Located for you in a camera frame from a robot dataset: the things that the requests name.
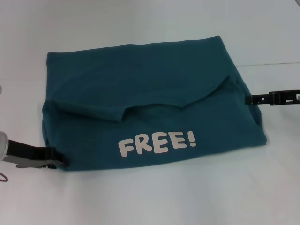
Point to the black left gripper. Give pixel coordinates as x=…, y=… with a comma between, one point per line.
x=25, y=154

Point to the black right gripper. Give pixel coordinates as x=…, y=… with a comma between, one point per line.
x=287, y=96

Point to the teal blue t-shirt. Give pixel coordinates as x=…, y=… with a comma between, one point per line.
x=140, y=98

